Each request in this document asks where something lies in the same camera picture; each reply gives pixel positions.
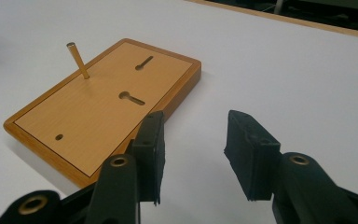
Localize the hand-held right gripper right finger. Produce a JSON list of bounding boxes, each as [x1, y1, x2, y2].
[[223, 109, 282, 202]]

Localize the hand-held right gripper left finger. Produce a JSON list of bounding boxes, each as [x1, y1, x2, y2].
[[127, 110, 166, 206]]

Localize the wooden photo frame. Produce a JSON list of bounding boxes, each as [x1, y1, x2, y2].
[[3, 37, 202, 189]]

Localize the white table mat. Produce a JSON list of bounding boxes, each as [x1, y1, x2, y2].
[[0, 0, 358, 224]]

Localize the wooden peg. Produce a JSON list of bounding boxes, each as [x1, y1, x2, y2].
[[65, 41, 90, 80]]

